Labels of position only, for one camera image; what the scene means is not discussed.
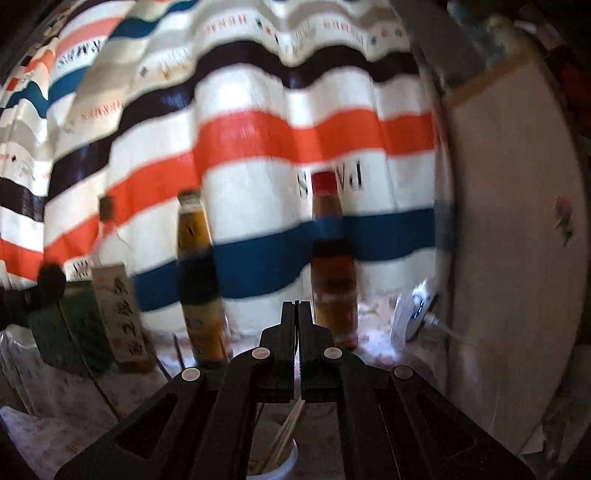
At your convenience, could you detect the wooden chopstick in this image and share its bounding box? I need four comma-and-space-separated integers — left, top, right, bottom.
270, 399, 306, 464
262, 406, 298, 474

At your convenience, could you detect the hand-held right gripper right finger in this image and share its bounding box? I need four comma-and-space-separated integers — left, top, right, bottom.
297, 301, 536, 480

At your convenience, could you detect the white plastic cup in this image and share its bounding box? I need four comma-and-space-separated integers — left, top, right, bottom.
247, 436, 298, 480

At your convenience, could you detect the clear cooking wine bottle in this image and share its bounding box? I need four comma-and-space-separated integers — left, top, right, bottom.
90, 194, 155, 372

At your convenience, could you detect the red-capped sauce bottle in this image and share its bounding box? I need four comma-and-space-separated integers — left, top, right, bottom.
310, 172, 360, 349

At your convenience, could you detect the pale wooden board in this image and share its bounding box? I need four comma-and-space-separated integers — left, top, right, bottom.
434, 46, 587, 455

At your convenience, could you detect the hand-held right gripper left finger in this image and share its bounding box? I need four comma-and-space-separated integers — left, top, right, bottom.
54, 301, 296, 480

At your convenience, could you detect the green checkered box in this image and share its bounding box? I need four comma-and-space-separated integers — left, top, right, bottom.
28, 281, 116, 374

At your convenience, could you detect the dark soy sauce bottle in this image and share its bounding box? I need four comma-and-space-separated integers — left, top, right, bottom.
177, 189, 234, 365

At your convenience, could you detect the white cable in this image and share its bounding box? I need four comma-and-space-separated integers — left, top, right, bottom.
427, 314, 476, 344

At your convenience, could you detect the printed tablecloth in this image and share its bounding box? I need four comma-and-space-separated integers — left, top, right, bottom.
0, 295, 462, 480

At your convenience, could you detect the striped curtain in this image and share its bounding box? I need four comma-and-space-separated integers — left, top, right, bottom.
0, 0, 451, 352

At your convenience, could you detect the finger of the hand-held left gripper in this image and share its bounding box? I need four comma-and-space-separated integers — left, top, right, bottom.
0, 263, 68, 326

